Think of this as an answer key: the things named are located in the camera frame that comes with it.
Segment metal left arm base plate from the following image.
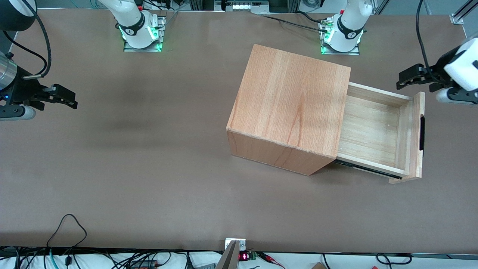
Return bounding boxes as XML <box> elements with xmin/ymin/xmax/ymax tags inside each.
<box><xmin>319</xmin><ymin>21</ymin><xmax>360</xmax><ymax>56</ymax></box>

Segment short black table cable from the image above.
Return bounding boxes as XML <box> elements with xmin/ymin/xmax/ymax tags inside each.
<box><xmin>295</xmin><ymin>10</ymin><xmax>331</xmax><ymax>25</ymax></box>

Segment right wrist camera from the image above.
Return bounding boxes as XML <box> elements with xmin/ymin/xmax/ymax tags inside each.
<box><xmin>0</xmin><ymin>101</ymin><xmax>46</xmax><ymax>121</ymax></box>

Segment grey camera post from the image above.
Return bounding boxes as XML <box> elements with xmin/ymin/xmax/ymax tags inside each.
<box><xmin>215</xmin><ymin>240</ymin><xmax>240</xmax><ymax>269</ymax></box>

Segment light wooden drawer cabinet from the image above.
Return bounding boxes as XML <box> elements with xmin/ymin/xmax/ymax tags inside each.
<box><xmin>226</xmin><ymin>44</ymin><xmax>351</xmax><ymax>176</ymax></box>

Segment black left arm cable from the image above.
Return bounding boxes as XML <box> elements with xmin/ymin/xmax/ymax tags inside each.
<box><xmin>417</xmin><ymin>0</ymin><xmax>441</xmax><ymax>81</ymax></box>

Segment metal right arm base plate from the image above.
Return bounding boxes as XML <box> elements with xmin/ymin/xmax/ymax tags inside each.
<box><xmin>123</xmin><ymin>15</ymin><xmax>164</xmax><ymax>52</ymax></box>

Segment black looped cable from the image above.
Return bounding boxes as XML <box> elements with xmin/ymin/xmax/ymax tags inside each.
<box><xmin>46</xmin><ymin>214</ymin><xmax>87</xmax><ymax>249</ymax></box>

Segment red clip wires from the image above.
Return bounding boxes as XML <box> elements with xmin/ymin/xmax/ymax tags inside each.
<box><xmin>258</xmin><ymin>252</ymin><xmax>285</xmax><ymax>269</ymax></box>

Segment orange black device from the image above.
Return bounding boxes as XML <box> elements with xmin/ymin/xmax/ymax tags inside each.
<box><xmin>129</xmin><ymin>259</ymin><xmax>158</xmax><ymax>269</ymax></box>

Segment black coiled cable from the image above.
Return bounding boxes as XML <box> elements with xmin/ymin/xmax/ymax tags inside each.
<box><xmin>376</xmin><ymin>253</ymin><xmax>413</xmax><ymax>266</ymax></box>

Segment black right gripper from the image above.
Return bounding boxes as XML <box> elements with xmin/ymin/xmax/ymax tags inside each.
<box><xmin>6</xmin><ymin>71</ymin><xmax>78</xmax><ymax>109</ymax></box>

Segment aluminium frame corner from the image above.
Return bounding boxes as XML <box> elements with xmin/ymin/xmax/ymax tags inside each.
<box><xmin>450</xmin><ymin>0</ymin><xmax>478</xmax><ymax>26</ymax></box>

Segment white lit device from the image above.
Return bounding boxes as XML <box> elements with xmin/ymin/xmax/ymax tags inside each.
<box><xmin>222</xmin><ymin>0</ymin><xmax>270</xmax><ymax>14</ymax></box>

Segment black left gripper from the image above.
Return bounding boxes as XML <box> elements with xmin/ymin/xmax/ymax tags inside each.
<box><xmin>397</xmin><ymin>56</ymin><xmax>454</xmax><ymax>90</ymax></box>

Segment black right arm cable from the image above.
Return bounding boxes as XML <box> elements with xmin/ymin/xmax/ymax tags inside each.
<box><xmin>3</xmin><ymin>0</ymin><xmax>52</xmax><ymax>80</ymax></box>

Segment small metal bracket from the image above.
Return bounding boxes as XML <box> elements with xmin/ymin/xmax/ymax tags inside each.
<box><xmin>225</xmin><ymin>238</ymin><xmax>247</xmax><ymax>251</ymax></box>

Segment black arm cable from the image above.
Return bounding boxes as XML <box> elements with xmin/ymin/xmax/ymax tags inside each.
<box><xmin>417</xmin><ymin>0</ymin><xmax>441</xmax><ymax>81</ymax></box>
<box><xmin>3</xmin><ymin>0</ymin><xmax>52</xmax><ymax>80</ymax></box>

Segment long black table cable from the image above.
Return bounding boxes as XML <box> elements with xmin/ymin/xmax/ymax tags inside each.
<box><xmin>260</xmin><ymin>14</ymin><xmax>329</xmax><ymax>33</ymax></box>

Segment wooden drawer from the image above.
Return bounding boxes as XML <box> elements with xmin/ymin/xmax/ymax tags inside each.
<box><xmin>333</xmin><ymin>82</ymin><xmax>426</xmax><ymax>185</ymax></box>

